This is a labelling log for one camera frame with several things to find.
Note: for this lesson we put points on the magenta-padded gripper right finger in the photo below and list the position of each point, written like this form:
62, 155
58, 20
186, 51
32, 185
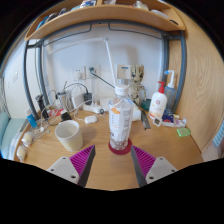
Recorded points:
158, 168

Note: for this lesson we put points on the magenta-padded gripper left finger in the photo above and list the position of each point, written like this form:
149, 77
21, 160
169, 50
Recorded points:
68, 168

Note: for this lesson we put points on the clear plastic water bottle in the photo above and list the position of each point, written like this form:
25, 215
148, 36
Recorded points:
120, 123

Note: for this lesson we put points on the cream ceramic mug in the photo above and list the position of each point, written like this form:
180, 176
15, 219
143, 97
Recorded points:
70, 138

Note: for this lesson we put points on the small green packet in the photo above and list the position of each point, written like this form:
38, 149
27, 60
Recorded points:
183, 132

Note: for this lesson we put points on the small white square clock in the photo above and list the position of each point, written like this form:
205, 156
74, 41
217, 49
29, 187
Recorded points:
157, 122

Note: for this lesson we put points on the flat round red coaster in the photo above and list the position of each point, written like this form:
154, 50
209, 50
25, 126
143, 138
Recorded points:
115, 151

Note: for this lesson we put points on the wrapped pale bun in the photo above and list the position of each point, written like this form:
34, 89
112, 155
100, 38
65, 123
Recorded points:
28, 138
22, 153

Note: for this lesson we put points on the flat white packet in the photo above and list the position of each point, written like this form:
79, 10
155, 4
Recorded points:
179, 123

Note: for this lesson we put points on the grey metal ruler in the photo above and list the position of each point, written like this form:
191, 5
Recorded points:
145, 120

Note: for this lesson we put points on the small blue red box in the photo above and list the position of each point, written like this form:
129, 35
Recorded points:
167, 117

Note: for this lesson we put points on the black cube charger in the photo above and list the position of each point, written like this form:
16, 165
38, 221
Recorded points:
65, 116

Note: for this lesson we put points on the small white oval case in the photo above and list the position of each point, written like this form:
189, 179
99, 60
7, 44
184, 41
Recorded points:
91, 119

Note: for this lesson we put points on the red white packet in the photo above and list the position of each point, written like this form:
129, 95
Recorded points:
55, 112

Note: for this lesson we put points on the blue white-capped canister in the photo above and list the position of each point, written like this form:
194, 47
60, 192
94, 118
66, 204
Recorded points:
31, 119

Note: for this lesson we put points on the white red-pump lotion bottle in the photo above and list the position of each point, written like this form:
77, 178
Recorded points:
157, 105

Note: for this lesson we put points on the dark green jar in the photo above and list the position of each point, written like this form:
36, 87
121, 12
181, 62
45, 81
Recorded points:
146, 105

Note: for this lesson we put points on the white charger block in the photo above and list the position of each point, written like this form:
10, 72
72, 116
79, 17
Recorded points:
78, 101

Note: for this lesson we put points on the steel tumbler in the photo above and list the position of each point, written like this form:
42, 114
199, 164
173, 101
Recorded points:
62, 99

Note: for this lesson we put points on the black electric shaver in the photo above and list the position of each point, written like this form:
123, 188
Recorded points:
40, 103

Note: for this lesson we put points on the black plug adapter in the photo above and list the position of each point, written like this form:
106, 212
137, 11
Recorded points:
87, 98

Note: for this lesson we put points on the clear spray bottle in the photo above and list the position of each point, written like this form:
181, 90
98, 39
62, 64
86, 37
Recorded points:
170, 93

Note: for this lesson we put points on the brown tree-like figurine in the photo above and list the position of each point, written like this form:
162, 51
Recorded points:
136, 83

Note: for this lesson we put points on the white blue-labelled box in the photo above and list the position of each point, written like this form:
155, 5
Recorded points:
123, 71

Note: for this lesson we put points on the wooden side panel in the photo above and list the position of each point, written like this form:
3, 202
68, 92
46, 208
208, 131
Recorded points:
203, 73

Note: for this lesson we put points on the white desk lamp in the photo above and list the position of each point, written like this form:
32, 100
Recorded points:
111, 63

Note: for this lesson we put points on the wooden shelf unit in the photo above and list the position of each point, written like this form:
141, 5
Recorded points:
110, 15

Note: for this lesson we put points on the white wall outlet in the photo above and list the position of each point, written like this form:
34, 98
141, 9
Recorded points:
96, 71
79, 73

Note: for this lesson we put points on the grey metal bed frame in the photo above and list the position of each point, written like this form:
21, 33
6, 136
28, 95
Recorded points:
25, 73

